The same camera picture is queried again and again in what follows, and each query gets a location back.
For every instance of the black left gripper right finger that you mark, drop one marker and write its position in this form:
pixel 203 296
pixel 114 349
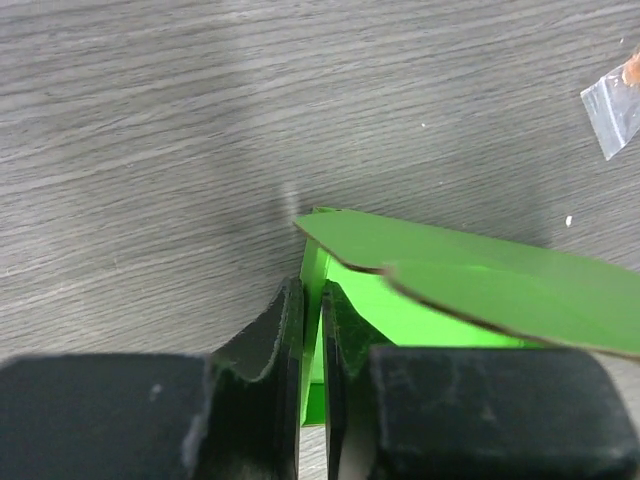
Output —
pixel 395 412

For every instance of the small clear plastic packet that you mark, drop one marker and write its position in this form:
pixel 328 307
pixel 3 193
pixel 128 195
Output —
pixel 612 105

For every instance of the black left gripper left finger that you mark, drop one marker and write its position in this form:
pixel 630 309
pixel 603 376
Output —
pixel 229 414

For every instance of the green paper box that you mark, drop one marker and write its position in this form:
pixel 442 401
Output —
pixel 427 285

